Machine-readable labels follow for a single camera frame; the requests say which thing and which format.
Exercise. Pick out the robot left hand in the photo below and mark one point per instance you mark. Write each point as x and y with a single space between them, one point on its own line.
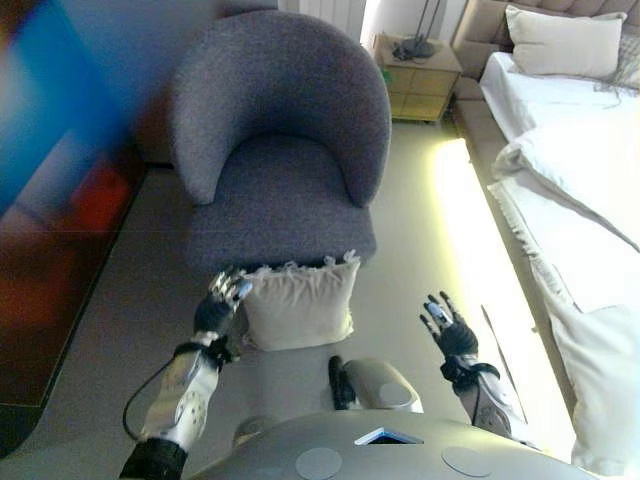
215 312

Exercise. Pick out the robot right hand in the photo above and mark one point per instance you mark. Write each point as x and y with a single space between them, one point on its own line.
456 335

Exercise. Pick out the white fringed cushion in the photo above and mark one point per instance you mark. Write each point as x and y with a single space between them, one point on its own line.
300 310

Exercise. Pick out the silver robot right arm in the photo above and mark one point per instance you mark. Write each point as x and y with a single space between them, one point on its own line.
492 405

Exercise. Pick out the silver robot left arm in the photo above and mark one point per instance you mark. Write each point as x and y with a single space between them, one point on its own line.
182 400

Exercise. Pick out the robot right leg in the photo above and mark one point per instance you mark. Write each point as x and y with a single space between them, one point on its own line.
380 385

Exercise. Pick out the grey robot torso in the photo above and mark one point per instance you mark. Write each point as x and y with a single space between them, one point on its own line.
350 450

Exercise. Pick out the grey fabric armchair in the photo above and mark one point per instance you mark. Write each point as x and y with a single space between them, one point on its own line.
280 150

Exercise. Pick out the reddish brown wooden cabinet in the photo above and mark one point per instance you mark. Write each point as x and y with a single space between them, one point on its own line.
55 200

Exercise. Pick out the bed with white bedding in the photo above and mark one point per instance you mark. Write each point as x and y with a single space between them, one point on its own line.
580 175

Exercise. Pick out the light wooden nightstand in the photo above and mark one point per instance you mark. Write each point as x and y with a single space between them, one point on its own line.
417 85

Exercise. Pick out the black lamp base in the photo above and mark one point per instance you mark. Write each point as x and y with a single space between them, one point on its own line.
412 47

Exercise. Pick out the beige tufted headboard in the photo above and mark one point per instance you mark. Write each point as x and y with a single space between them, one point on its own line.
480 30

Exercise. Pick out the grey knitted throw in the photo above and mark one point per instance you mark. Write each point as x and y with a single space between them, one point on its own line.
622 75

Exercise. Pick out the beige bed pillow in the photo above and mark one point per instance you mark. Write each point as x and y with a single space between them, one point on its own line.
565 42

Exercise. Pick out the illuminated bed frame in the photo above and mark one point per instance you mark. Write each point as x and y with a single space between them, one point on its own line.
500 260

